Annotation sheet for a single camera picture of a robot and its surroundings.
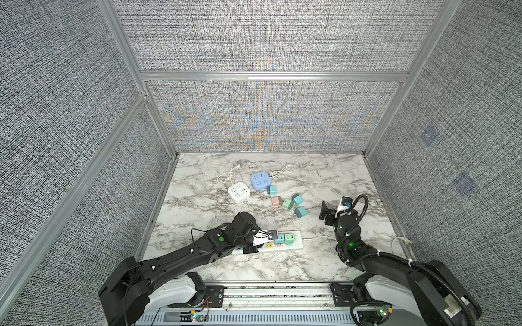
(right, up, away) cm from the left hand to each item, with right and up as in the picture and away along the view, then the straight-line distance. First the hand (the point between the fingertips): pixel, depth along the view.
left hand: (262, 235), depth 80 cm
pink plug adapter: (+7, +11, +18) cm, 22 cm away
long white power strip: (+15, -5, +4) cm, 16 cm away
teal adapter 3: (+18, +7, +13) cm, 23 cm away
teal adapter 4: (+7, -3, +1) cm, 8 cm away
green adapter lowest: (+10, -1, 0) cm, 11 cm away
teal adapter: (+5, +16, +21) cm, 27 cm away
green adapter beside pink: (+12, +10, +16) cm, 22 cm away
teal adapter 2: (+17, +12, +19) cm, 28 cm away
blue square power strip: (0, +20, +24) cm, 31 cm away
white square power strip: (-11, +16, +21) cm, 28 cm away
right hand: (+30, +12, +6) cm, 33 cm away
